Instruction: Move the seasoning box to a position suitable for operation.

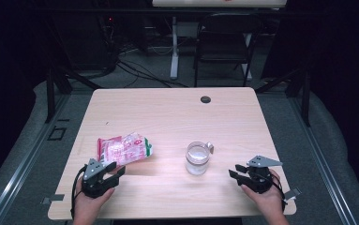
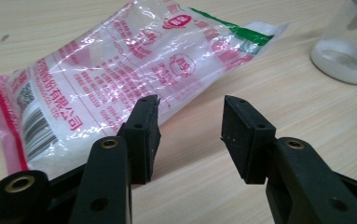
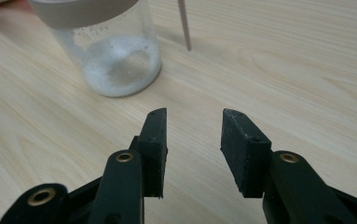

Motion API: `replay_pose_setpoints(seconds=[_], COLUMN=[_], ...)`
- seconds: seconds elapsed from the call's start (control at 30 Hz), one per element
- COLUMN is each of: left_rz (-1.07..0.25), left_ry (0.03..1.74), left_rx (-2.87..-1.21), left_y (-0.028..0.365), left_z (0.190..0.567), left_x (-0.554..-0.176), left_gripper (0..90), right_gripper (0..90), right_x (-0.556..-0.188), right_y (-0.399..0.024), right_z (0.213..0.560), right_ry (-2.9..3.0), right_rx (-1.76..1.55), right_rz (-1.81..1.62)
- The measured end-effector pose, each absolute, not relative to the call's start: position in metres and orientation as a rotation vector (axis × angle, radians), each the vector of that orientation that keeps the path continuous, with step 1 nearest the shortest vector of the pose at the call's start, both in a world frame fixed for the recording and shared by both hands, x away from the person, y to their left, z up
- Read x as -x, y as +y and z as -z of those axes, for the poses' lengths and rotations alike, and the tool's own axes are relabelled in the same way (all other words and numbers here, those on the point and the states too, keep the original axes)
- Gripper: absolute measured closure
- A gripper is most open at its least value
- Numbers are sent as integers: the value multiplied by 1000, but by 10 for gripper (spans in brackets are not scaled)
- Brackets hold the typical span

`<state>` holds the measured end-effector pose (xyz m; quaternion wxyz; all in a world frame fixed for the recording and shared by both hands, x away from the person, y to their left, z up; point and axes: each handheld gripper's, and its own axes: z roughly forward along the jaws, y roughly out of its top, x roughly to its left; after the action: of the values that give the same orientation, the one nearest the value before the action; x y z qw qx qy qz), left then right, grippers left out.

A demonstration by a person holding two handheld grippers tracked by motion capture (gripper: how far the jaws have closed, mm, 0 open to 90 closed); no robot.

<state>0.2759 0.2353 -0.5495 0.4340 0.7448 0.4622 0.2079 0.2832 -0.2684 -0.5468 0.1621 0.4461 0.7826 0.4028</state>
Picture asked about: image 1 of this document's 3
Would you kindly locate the dark equipment with red light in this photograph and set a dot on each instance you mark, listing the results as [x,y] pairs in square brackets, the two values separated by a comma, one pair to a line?
[86,40]

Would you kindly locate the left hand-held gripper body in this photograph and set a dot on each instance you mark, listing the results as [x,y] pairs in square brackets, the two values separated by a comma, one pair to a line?
[92,182]

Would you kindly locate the person's right hand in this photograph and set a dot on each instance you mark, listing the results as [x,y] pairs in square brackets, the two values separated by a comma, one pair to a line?
[269,201]

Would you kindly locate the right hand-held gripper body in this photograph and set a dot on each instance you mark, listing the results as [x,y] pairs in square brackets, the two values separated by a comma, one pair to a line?
[260,181]

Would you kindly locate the round grey table grommet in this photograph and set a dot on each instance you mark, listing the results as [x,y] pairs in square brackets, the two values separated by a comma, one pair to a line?
[205,99]

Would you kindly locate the grey tape piece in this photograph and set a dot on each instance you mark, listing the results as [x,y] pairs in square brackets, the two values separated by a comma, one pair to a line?
[292,193]
[53,198]

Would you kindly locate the white desk leg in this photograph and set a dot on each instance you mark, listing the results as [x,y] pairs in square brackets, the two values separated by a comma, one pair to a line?
[174,56]

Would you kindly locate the red and white plastic bag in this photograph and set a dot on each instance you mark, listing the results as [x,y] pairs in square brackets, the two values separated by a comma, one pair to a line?
[124,150]

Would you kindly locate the black folding chair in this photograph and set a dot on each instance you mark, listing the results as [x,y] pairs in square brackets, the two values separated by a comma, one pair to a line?
[227,34]

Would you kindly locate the person's left hand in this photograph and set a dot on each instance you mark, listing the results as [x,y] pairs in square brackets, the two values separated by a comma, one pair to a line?
[88,206]

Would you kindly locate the black metal stand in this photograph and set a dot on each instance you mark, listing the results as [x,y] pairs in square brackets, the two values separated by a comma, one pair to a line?
[50,93]
[306,100]

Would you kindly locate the grey metal floor rail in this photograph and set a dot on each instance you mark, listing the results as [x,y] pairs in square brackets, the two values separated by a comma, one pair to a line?
[24,162]
[321,162]

